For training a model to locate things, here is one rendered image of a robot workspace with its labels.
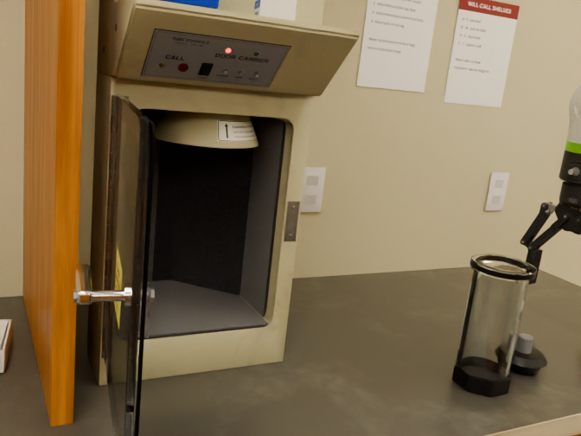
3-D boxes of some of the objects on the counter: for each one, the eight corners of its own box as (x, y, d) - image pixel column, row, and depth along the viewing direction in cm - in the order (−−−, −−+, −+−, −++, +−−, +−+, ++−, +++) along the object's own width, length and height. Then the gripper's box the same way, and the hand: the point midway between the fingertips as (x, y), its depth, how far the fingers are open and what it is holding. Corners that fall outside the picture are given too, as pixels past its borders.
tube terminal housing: (73, 321, 117) (86, -125, 99) (233, 307, 132) (269, -82, 114) (97, 386, 96) (118, -168, 78) (284, 361, 111) (338, -108, 93)
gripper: (515, 171, 121) (494, 276, 127) (643, 201, 104) (612, 321, 109) (536, 169, 126) (514, 272, 132) (661, 198, 108) (630, 314, 114)
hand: (560, 286), depth 120 cm, fingers open, 12 cm apart
